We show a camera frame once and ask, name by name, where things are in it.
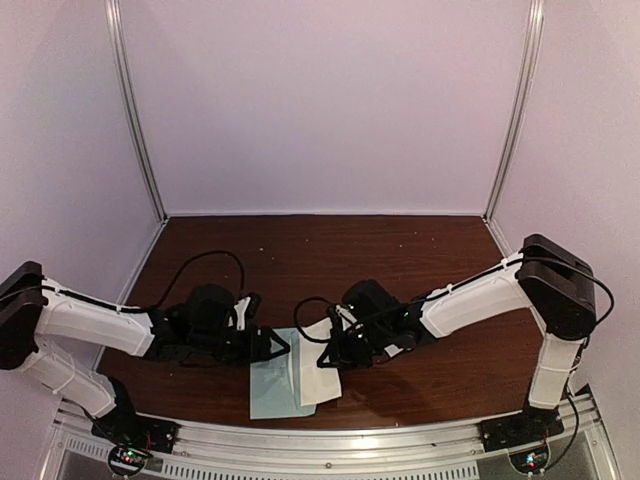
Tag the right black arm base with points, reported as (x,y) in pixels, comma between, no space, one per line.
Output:
(529,425)

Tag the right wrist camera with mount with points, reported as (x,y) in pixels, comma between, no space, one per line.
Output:
(341,318)

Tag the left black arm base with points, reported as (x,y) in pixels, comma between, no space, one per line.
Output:
(123,426)

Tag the light blue envelope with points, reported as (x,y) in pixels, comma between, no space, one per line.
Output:
(271,393)

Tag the white paper sheet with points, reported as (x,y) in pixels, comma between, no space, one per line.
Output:
(315,385)

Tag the right aluminium frame post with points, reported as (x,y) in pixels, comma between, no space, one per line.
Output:
(530,55)

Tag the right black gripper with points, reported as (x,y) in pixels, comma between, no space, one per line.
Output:
(339,355)

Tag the front aluminium rail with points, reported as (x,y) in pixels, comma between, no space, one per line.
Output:
(451,450)

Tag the round circuit board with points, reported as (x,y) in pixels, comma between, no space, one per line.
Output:
(529,462)
(127,461)

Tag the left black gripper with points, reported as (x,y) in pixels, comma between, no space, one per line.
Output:
(261,354)

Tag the aluminium frame post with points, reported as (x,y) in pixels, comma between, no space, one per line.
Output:
(132,116)
(530,55)

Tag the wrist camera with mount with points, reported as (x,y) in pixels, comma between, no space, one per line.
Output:
(245,310)
(341,318)

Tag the left aluminium frame post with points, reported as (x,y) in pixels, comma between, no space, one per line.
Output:
(132,116)

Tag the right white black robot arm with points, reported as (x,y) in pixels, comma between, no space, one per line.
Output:
(541,277)

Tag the right round circuit board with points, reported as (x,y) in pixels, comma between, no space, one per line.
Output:
(529,462)

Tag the left round circuit board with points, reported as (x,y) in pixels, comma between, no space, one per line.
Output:
(127,461)

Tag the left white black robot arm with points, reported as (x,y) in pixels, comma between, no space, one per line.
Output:
(210,322)

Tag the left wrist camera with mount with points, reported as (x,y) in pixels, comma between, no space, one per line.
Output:
(245,310)

